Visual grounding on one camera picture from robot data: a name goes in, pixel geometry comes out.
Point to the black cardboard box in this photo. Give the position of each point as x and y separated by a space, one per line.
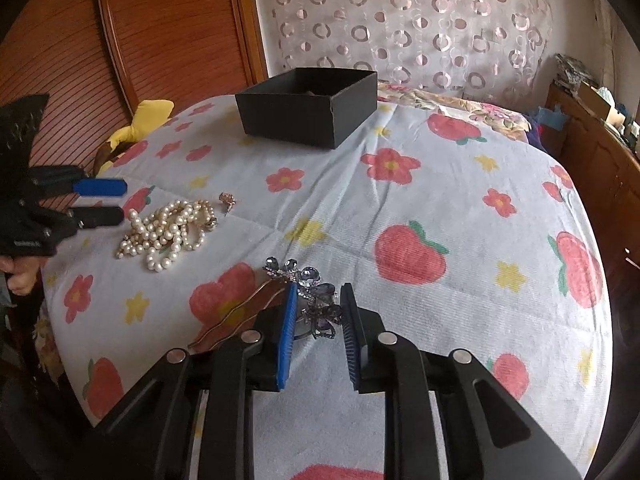
305 110

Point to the blue paper bag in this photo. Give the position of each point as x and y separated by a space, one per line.
552 119

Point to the person's left hand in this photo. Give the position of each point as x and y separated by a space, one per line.
22 280

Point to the circle patterned sheer curtain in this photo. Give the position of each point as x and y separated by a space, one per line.
400 20

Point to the wooden slatted wardrobe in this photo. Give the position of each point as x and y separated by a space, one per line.
150 35

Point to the wooden sideboard cabinet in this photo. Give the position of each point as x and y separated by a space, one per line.
595 160

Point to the crystal flower hair comb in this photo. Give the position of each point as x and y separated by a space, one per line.
310 280

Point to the pile of patterned cloth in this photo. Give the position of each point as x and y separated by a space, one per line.
575 72

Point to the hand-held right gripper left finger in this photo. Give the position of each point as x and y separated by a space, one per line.
286 342

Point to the small gold earring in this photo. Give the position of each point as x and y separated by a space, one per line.
227 201

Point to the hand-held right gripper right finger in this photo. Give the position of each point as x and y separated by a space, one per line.
350 342

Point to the cardboard tissue box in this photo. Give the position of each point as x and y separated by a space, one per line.
597 100

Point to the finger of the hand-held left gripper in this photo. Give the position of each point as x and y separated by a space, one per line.
97 216
100 186

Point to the dark blue blanket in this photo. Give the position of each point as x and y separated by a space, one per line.
535 135

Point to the floral quilt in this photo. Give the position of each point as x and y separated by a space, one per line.
465 107

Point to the yellow plush toy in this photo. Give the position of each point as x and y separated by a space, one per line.
145 117

